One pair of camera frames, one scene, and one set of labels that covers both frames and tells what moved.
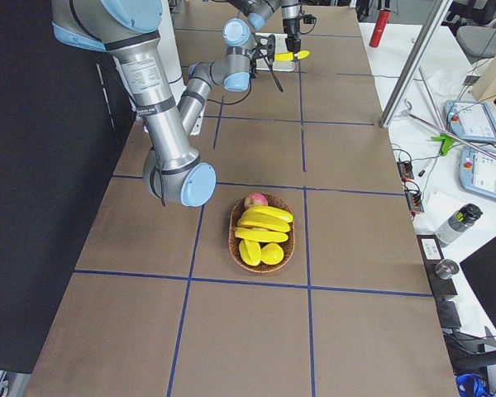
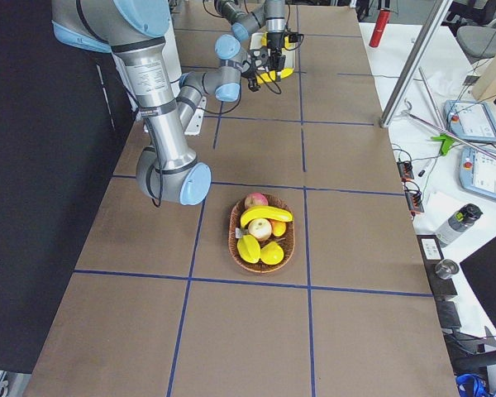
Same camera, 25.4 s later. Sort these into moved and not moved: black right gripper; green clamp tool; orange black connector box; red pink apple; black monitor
Moved: black right gripper
Not moved: black monitor; red pink apple; green clamp tool; orange black connector box
